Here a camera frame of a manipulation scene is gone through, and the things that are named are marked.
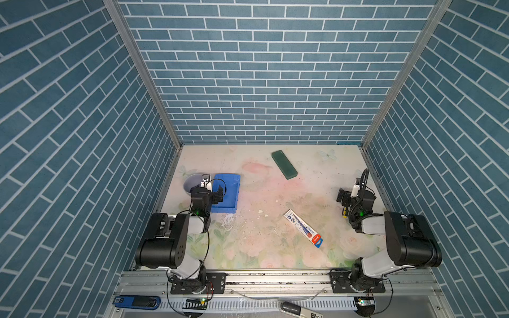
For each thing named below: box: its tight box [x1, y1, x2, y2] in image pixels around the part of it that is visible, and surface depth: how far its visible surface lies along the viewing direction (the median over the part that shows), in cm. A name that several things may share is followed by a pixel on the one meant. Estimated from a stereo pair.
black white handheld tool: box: [280, 301, 324, 318], surface depth 67 cm
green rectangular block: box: [271, 149, 298, 180], surface depth 112 cm
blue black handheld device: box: [112, 295, 162, 311], surface depth 69 cm
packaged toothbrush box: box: [282, 208, 325, 249], surface depth 88 cm
